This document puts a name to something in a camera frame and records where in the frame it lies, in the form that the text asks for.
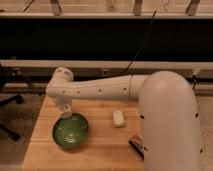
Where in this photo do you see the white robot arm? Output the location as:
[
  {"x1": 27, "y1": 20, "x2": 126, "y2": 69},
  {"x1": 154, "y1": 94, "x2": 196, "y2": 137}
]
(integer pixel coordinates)
[{"x1": 46, "y1": 67, "x2": 204, "y2": 171}]

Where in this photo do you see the green ceramic bowl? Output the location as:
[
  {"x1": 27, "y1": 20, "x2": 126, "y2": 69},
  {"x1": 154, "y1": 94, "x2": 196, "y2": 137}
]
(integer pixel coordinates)
[{"x1": 52, "y1": 113, "x2": 89, "y2": 149}]

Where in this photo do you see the black office chair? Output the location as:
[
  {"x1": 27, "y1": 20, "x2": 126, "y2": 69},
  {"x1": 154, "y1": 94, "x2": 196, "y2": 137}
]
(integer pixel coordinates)
[{"x1": 0, "y1": 63, "x2": 24, "y2": 141}]

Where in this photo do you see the white wall outlet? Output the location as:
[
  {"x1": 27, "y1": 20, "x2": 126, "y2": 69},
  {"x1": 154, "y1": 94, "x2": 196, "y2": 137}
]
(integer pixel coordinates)
[{"x1": 102, "y1": 69, "x2": 109, "y2": 77}]

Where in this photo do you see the black hanging cable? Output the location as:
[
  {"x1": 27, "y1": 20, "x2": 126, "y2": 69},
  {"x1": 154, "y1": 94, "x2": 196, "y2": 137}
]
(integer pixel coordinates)
[{"x1": 118, "y1": 9, "x2": 157, "y2": 77}]

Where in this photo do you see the black floor cable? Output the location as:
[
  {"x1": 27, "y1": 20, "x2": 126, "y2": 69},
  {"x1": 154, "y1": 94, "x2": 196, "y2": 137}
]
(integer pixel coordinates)
[{"x1": 191, "y1": 74, "x2": 198, "y2": 90}]

